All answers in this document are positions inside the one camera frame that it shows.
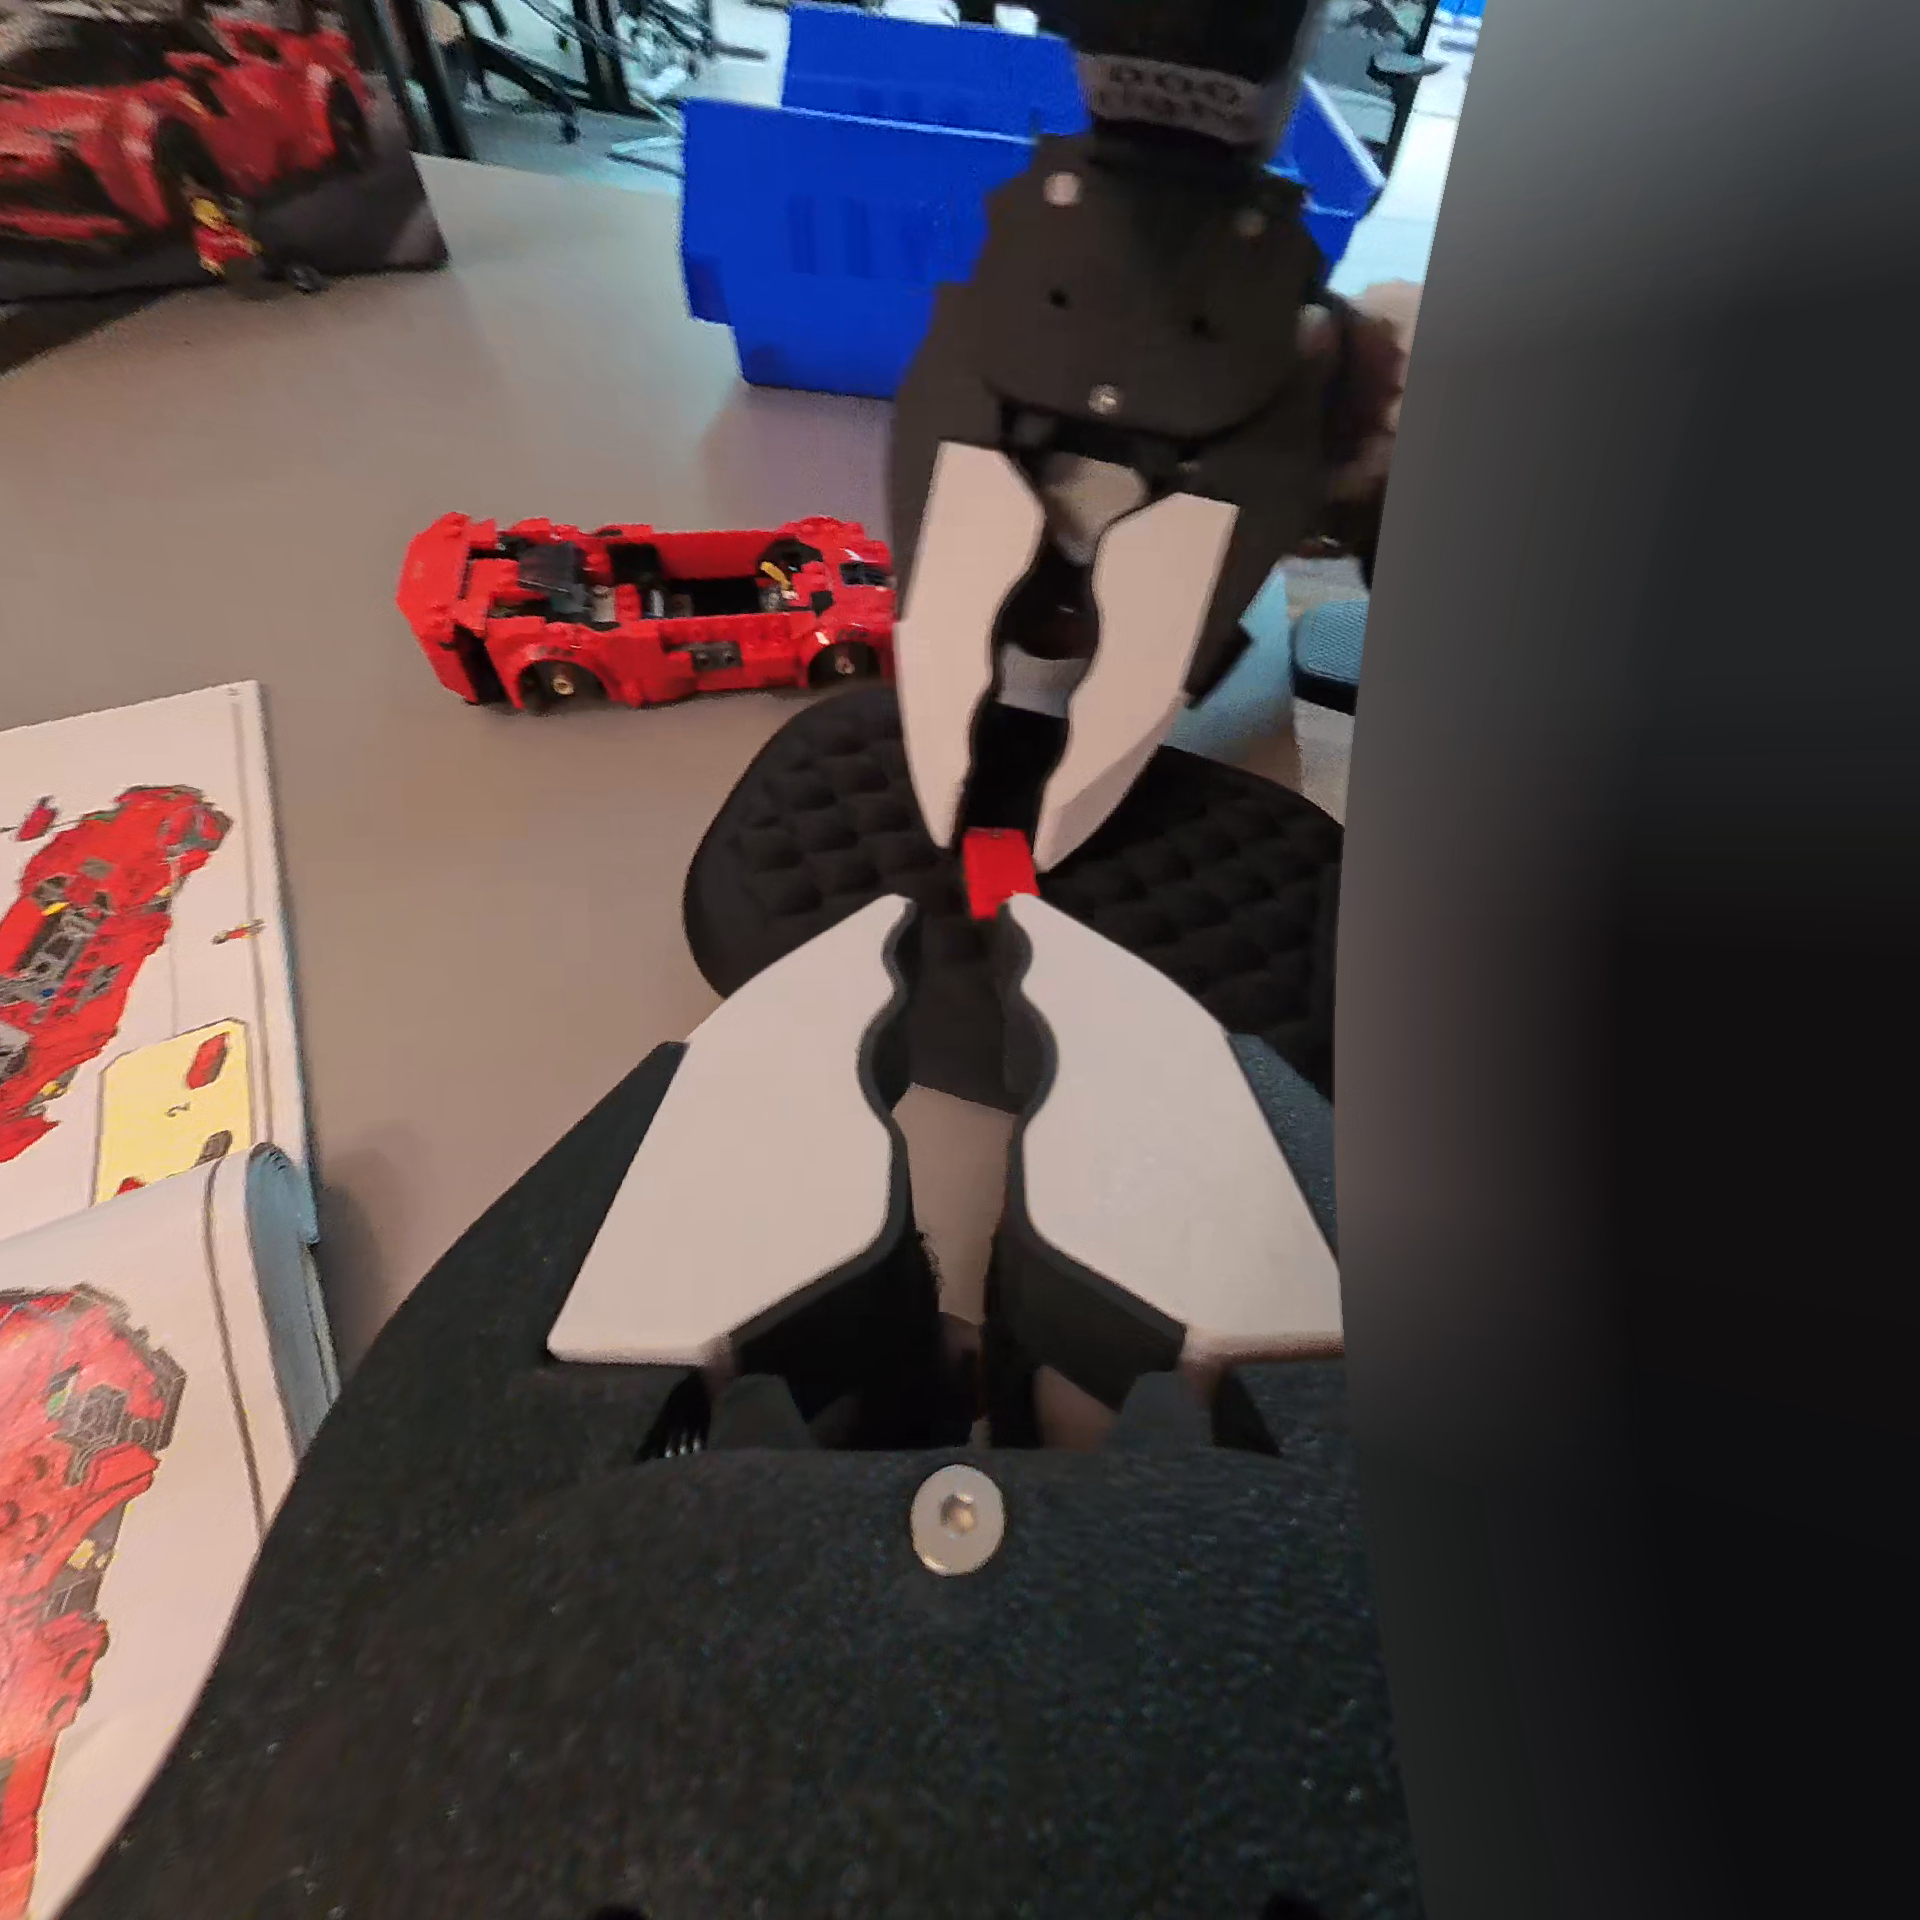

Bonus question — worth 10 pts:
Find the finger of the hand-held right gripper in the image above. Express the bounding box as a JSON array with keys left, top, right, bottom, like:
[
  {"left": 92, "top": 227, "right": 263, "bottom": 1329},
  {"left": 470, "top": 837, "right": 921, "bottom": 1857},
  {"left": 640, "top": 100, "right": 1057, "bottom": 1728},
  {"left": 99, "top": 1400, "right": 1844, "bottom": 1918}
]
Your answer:
[
  {"left": 892, "top": 437, "right": 1053, "bottom": 858},
  {"left": 1033, "top": 492, "right": 1245, "bottom": 875}
]

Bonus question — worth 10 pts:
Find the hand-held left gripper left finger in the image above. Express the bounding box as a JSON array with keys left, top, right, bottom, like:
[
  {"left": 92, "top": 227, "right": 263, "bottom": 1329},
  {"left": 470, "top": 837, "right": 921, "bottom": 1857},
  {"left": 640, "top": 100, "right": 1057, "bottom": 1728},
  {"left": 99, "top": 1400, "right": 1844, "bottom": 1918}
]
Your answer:
[{"left": 545, "top": 891, "right": 941, "bottom": 1373}]

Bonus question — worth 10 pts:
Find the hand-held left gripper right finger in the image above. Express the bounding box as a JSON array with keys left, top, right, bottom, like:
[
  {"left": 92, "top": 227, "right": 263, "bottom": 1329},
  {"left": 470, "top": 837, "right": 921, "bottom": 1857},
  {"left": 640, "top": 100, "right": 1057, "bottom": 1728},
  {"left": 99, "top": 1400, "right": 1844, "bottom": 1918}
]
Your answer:
[{"left": 983, "top": 891, "right": 1348, "bottom": 1373}]

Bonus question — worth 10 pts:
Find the small red lego brick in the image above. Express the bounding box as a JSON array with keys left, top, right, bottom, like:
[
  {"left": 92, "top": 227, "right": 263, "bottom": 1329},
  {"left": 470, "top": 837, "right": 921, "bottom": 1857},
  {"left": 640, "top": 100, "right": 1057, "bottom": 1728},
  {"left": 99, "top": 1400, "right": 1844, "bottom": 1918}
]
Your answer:
[{"left": 961, "top": 827, "right": 1043, "bottom": 919}]

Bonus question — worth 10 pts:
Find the red lego car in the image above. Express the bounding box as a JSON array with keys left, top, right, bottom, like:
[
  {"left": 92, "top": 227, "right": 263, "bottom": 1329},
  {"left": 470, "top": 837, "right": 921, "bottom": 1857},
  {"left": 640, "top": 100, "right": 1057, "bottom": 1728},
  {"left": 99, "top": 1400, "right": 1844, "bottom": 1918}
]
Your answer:
[{"left": 394, "top": 512, "right": 903, "bottom": 715}]

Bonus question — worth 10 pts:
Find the lego instruction booklet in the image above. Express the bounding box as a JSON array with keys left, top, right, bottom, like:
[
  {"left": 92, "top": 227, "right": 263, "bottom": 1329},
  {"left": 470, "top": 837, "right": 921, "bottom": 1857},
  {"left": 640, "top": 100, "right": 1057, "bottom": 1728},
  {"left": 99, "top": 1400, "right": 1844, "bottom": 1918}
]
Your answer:
[{"left": 0, "top": 681, "right": 343, "bottom": 1920}]

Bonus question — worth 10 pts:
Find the black lego set box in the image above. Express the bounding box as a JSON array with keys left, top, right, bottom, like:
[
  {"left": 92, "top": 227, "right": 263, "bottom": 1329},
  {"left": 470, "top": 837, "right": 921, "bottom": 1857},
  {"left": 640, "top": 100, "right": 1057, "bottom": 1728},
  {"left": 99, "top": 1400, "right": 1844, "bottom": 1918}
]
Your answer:
[{"left": 0, "top": 0, "right": 452, "bottom": 310}]

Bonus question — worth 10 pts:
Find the person's right hand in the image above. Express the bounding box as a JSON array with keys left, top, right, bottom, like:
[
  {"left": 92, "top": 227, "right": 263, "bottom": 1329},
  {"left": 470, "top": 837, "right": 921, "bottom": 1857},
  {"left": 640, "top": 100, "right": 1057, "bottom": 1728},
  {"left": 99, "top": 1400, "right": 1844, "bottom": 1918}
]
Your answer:
[{"left": 1296, "top": 276, "right": 1422, "bottom": 512}]

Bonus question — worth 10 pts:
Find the black padded wrist rest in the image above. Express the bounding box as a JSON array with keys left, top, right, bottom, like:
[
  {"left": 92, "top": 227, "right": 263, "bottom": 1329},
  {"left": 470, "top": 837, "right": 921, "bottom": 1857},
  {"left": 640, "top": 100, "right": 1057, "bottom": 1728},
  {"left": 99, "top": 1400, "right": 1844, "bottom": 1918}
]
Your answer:
[{"left": 682, "top": 685, "right": 1344, "bottom": 1100}]

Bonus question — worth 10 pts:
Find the blue storage bin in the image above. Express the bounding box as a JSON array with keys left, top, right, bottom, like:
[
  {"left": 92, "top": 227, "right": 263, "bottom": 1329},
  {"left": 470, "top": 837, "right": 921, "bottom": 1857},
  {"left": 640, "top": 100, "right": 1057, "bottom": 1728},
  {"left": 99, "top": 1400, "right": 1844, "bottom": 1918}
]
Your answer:
[
  {"left": 780, "top": 3, "right": 1390, "bottom": 287},
  {"left": 682, "top": 90, "right": 1053, "bottom": 404}
]

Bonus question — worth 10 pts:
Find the black metal frame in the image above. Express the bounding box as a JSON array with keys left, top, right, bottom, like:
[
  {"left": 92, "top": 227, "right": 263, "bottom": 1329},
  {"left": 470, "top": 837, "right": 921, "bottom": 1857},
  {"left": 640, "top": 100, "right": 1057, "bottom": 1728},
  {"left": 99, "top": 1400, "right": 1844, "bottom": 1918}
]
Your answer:
[{"left": 349, "top": 0, "right": 783, "bottom": 149}]

